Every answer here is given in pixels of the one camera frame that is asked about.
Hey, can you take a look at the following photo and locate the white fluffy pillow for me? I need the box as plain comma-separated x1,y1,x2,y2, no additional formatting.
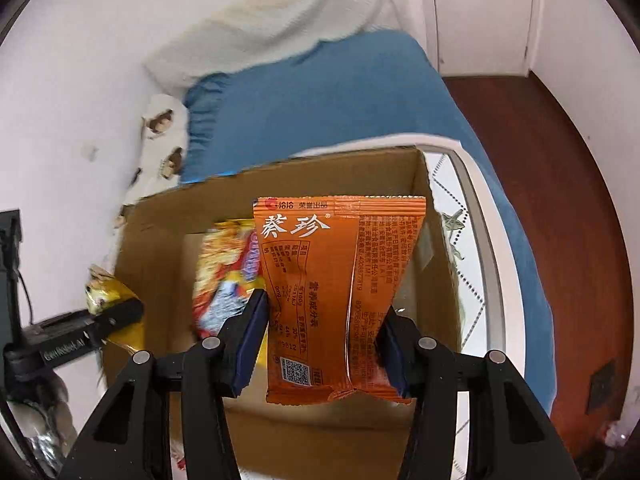
142,0,406,96

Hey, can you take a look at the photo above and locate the white door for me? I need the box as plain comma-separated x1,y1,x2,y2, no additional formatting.
430,0,543,78

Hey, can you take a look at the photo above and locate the white bear-print pillow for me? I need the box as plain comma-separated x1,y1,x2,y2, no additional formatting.
117,92,191,231

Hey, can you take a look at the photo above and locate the cardboard box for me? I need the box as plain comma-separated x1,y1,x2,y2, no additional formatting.
100,145,463,480

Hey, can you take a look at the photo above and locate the yellow red noodle snack packet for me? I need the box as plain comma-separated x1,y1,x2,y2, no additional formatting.
192,218,266,341

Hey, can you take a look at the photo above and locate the grey crumpled cloth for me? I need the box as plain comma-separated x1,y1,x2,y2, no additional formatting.
10,375,76,476

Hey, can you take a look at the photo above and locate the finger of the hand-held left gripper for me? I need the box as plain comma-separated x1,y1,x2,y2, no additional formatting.
90,299,146,343

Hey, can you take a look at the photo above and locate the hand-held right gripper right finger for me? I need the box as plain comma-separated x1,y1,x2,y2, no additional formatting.
375,307,581,480

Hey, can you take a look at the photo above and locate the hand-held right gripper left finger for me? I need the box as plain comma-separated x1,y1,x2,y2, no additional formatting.
60,289,271,480

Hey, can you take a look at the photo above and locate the orange snack packet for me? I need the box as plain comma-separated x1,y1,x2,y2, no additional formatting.
252,196,427,405

